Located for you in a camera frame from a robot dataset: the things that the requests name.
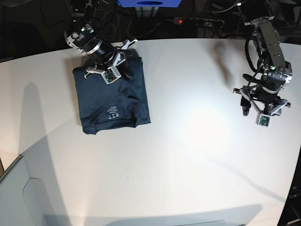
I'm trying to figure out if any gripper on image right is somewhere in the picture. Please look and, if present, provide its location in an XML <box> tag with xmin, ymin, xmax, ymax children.
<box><xmin>233</xmin><ymin>85</ymin><xmax>291</xmax><ymax>116</ymax></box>

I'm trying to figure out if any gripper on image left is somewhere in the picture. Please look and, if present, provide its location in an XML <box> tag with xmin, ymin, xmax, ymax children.
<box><xmin>84</xmin><ymin>39</ymin><xmax>138</xmax><ymax>80</ymax></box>

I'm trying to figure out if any blue T-shirt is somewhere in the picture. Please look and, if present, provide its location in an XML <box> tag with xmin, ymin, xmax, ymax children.
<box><xmin>72</xmin><ymin>49</ymin><xmax>151</xmax><ymax>135</ymax></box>

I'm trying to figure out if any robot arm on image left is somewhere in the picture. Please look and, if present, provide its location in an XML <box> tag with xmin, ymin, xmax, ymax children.
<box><xmin>64</xmin><ymin>0</ymin><xmax>138</xmax><ymax>84</ymax></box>

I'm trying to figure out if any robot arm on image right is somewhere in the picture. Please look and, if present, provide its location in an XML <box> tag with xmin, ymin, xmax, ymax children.
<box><xmin>234</xmin><ymin>0</ymin><xmax>293</xmax><ymax>116</ymax></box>

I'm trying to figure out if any blue box with oval hole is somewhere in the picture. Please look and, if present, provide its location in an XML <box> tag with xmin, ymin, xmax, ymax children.
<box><xmin>117</xmin><ymin>0</ymin><xmax>181</xmax><ymax>8</ymax></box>

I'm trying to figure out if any black power strip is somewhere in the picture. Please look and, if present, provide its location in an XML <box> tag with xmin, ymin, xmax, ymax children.
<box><xmin>173</xmin><ymin>17</ymin><xmax>224</xmax><ymax>28</ymax></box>

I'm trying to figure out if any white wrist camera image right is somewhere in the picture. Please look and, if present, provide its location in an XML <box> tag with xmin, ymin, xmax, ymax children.
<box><xmin>256</xmin><ymin>113</ymin><xmax>272</xmax><ymax>128</ymax></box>

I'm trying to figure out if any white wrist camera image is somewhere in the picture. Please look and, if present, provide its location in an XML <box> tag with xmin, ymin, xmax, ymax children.
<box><xmin>101</xmin><ymin>66</ymin><xmax>121</xmax><ymax>84</ymax></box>
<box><xmin>256</xmin><ymin>113</ymin><xmax>272</xmax><ymax>128</ymax></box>

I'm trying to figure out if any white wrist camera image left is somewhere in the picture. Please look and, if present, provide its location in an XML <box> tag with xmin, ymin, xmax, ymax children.
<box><xmin>101</xmin><ymin>66</ymin><xmax>121</xmax><ymax>84</ymax></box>

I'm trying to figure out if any aluminium profile post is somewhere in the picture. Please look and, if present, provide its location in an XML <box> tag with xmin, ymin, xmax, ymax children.
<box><xmin>135</xmin><ymin>7</ymin><xmax>159</xmax><ymax>17</ymax></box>

